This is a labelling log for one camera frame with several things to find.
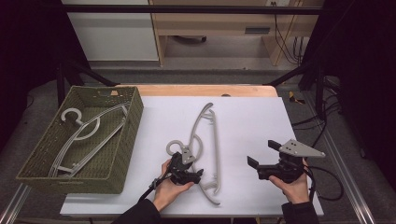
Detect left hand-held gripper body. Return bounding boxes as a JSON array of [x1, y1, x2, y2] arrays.
[[169, 147, 204, 186]]

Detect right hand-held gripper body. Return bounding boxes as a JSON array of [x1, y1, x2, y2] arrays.
[[257, 138, 326, 184]]

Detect grey plastic clothes hanger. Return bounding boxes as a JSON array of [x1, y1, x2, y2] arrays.
[[48, 103, 130, 179], [49, 102, 131, 179], [165, 102, 222, 207], [49, 104, 129, 179]]

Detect green woven basket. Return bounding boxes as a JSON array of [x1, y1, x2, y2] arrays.
[[16, 85, 145, 195]]

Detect person's left hand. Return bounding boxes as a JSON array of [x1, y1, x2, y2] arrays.
[[152, 159, 196, 213]]

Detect person's right hand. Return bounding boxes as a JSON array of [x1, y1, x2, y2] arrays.
[[268, 158, 312, 205]]

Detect yellow and black tool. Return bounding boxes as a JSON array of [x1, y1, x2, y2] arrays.
[[288, 91, 306, 105]]

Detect dark curtain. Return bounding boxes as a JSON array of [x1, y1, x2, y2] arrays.
[[0, 0, 92, 152], [303, 0, 396, 190]]

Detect light wooden desk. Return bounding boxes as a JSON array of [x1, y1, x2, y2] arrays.
[[148, 0, 325, 67]]

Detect white cabinet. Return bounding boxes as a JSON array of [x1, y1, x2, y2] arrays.
[[61, 0, 160, 62]]

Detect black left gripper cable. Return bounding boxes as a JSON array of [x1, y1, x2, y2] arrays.
[[137, 174, 173, 203]]

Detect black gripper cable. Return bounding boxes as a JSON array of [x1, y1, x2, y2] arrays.
[[306, 164, 346, 203], [137, 174, 173, 203]]

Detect black floor cables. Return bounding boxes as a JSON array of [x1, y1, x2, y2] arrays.
[[291, 77, 344, 148]]

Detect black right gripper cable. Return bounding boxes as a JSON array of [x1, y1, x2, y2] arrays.
[[306, 164, 346, 203]]

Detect aluminium rail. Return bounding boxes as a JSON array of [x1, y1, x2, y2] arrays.
[[323, 133, 378, 224], [0, 183, 33, 224]]

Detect black frame strut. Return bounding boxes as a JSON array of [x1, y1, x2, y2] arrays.
[[266, 60, 327, 119], [56, 59, 120, 107]]

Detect black hanging cables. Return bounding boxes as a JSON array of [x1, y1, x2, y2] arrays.
[[273, 2, 305, 66]]

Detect black horizontal frame bar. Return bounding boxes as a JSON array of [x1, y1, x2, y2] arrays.
[[60, 4, 323, 16]]

